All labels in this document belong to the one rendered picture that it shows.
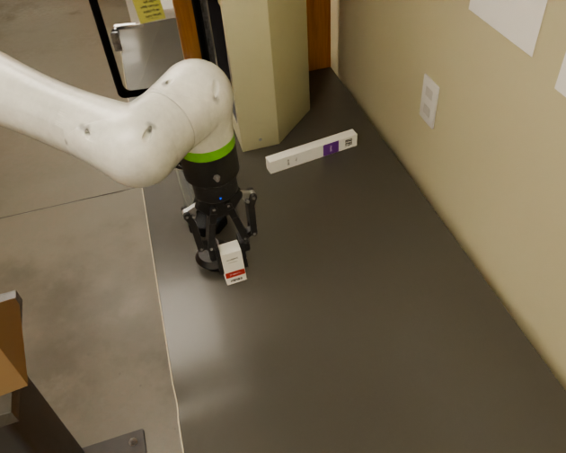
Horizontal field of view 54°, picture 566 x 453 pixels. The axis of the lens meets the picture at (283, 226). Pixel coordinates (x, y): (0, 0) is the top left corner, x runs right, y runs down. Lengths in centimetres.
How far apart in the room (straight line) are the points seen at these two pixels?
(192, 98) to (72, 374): 178
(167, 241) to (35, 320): 136
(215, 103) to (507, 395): 74
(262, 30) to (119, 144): 80
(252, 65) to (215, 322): 67
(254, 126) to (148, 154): 88
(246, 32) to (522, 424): 105
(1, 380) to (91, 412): 111
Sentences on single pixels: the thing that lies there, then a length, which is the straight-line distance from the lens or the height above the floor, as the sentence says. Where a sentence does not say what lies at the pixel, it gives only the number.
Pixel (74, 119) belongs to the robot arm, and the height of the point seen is 151.
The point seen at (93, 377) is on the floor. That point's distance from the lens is 237.
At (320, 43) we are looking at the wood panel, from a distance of 195.
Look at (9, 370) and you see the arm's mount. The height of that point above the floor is 100.
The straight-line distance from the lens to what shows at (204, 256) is 128.
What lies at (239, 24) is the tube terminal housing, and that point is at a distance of 143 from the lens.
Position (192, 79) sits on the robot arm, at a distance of 79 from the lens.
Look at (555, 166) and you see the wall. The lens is 105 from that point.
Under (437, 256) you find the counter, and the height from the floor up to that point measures 94.
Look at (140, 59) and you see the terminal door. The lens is 180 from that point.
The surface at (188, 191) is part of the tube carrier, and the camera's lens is 128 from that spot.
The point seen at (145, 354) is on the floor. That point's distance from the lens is 236.
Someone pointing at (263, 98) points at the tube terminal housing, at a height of 110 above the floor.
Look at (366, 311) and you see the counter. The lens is 120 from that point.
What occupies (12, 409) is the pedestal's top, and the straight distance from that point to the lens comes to 124.
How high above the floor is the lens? 190
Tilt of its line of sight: 45 degrees down
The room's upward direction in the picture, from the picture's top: 5 degrees counter-clockwise
